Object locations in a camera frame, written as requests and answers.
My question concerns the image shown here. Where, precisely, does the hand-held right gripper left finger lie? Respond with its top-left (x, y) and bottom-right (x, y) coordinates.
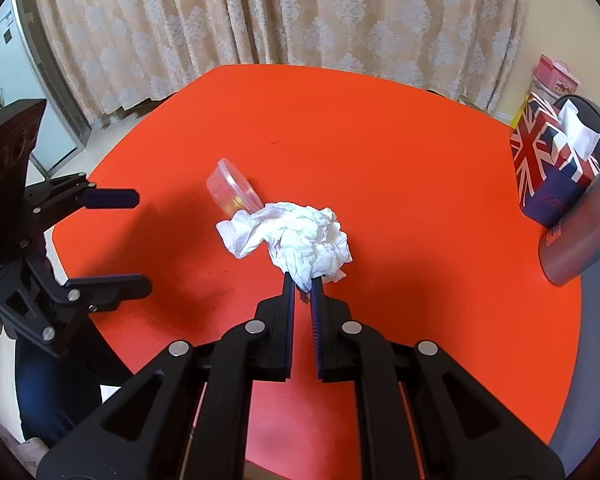
top-left (36, 272), bottom-right (297, 480)

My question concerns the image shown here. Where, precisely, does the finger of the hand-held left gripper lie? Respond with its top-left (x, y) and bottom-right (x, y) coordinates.
top-left (25, 173), bottom-right (141, 233)
top-left (60, 273), bottom-right (154, 314)

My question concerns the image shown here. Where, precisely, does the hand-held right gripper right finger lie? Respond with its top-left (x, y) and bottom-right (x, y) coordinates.
top-left (307, 277), bottom-right (566, 480)

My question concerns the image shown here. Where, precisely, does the large white tissue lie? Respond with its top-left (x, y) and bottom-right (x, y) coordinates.
top-left (216, 202), bottom-right (354, 293)

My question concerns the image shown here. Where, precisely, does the white standing air conditioner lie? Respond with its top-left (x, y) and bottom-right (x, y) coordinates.
top-left (0, 0), bottom-right (93, 176)

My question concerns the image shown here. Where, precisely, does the clear plastic container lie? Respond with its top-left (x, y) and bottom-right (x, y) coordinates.
top-left (206, 158), bottom-right (263, 213)

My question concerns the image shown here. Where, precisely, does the person's leg in dark jeans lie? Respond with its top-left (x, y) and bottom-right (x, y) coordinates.
top-left (15, 310), bottom-right (131, 446)

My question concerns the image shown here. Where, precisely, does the patterned light cloth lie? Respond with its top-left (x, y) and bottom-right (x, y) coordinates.
top-left (0, 400), bottom-right (51, 476)

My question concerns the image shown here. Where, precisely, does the beige patterned curtain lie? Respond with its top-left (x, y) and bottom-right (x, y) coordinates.
top-left (30, 0), bottom-right (533, 126)

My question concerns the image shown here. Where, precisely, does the flag print tissue box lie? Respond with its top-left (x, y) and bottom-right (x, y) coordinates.
top-left (510, 92), bottom-right (600, 226)

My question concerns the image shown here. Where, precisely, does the pink box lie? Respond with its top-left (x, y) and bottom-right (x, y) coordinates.
top-left (532, 53), bottom-right (581, 98)

